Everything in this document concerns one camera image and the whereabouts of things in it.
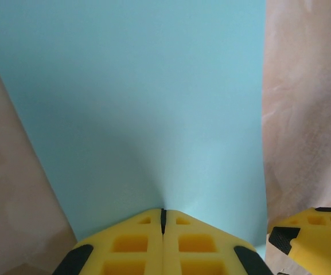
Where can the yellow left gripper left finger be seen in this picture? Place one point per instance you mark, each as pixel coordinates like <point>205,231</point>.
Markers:
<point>133,232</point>

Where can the light blue paper sheet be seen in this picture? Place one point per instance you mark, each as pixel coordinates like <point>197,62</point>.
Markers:
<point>139,100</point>

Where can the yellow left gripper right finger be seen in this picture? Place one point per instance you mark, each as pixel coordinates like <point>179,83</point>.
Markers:
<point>191,232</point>

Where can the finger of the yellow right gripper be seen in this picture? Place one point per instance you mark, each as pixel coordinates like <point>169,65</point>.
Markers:
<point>323,246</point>

